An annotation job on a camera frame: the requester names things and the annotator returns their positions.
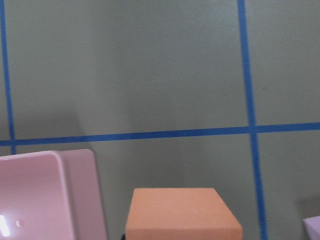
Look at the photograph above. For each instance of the orange block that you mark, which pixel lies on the orange block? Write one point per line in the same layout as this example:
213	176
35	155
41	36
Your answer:
180	214

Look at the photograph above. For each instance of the pink block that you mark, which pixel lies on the pink block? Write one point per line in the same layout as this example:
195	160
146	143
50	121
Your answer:
312	227

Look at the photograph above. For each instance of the pink bin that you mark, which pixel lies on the pink bin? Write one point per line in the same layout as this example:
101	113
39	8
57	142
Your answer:
51	195

